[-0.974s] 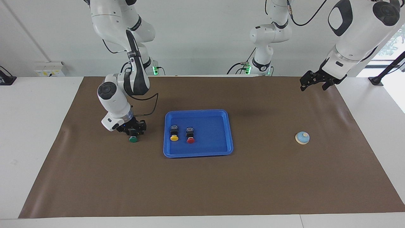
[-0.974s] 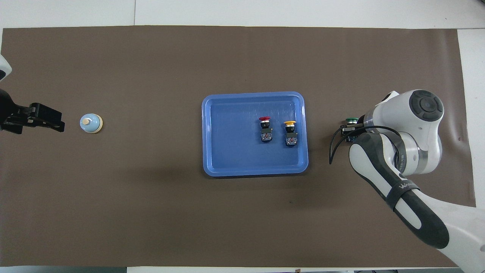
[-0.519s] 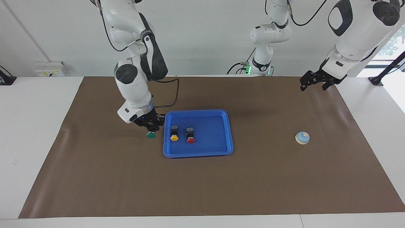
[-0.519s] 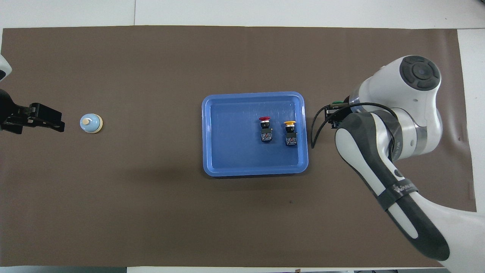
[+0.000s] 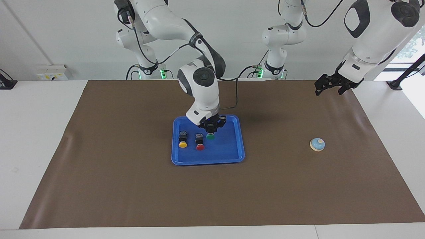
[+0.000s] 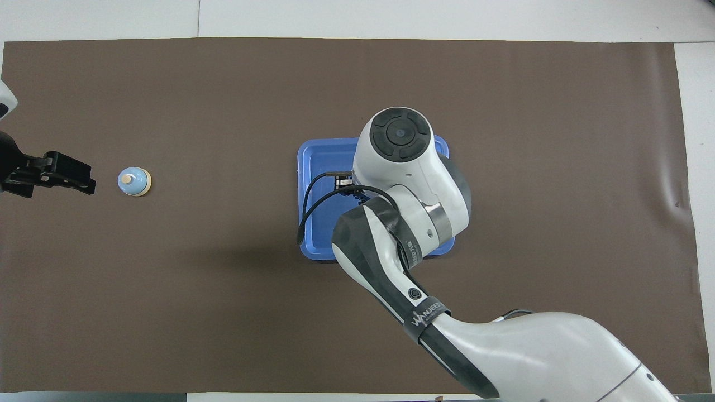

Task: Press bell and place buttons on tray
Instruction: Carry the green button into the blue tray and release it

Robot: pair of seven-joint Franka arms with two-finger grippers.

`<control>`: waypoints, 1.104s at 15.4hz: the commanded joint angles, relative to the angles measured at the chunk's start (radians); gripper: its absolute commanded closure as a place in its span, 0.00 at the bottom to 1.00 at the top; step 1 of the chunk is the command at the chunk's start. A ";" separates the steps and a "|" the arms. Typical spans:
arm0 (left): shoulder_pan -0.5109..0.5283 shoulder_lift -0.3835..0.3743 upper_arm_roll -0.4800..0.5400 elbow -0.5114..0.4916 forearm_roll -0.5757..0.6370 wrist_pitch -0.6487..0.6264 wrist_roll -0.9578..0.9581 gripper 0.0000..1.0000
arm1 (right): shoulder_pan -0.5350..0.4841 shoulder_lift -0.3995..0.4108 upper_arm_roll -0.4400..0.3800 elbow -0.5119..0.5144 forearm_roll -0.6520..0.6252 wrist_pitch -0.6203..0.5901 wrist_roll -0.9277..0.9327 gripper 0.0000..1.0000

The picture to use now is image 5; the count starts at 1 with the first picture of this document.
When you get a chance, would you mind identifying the blue plastic tray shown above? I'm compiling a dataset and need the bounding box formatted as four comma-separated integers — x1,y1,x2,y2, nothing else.
171,115,245,166

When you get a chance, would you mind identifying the light blue call bell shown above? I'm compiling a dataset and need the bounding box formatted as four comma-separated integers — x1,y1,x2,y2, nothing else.
310,137,326,152

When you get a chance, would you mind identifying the black clamp stand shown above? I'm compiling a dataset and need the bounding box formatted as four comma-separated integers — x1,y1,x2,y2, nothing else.
387,53,425,91

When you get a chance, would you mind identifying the brown table mat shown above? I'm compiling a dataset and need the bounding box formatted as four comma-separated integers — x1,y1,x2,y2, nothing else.
19,80,425,229

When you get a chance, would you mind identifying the white power outlet box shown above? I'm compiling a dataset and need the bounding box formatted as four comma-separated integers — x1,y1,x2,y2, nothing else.
36,65,68,81

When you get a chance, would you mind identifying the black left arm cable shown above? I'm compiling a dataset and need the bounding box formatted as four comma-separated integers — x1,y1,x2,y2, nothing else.
300,0,346,28

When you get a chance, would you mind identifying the black left base cable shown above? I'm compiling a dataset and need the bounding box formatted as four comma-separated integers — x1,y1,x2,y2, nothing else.
237,50,269,79

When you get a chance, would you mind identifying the black base cable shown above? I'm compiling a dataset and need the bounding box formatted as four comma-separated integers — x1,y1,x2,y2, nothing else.
237,50,269,79
126,64,140,80

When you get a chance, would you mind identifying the black right base cable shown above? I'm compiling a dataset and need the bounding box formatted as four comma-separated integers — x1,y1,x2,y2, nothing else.
126,64,140,80

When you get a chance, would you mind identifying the black desk mount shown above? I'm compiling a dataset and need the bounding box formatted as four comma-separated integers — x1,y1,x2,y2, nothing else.
0,69,18,90

